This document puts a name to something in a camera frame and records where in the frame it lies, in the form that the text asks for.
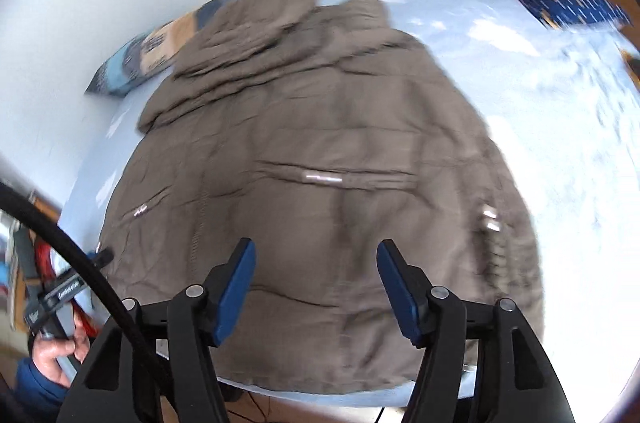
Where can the light blue fleece blanket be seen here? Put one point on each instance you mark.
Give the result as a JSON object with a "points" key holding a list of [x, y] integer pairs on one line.
{"points": [[525, 78]]}

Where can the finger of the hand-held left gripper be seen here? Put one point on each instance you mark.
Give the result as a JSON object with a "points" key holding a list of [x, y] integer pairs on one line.
{"points": [[102, 257]]}

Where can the person's left forearm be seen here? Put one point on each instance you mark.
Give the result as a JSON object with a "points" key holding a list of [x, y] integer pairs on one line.
{"points": [[35, 390]]}

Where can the brown puffer jacket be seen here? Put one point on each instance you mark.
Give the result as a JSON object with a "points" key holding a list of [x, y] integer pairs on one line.
{"points": [[325, 128]]}

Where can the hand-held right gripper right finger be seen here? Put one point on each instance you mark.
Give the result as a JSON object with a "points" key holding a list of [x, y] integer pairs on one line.
{"points": [[400, 293]]}

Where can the person's left hand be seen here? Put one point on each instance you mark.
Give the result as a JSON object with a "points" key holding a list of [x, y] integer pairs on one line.
{"points": [[50, 358]]}

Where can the red object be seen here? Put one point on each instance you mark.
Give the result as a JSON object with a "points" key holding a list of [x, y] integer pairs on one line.
{"points": [[47, 263]]}

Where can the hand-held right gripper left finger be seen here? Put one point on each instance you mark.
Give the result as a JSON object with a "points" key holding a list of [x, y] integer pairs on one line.
{"points": [[235, 288]]}

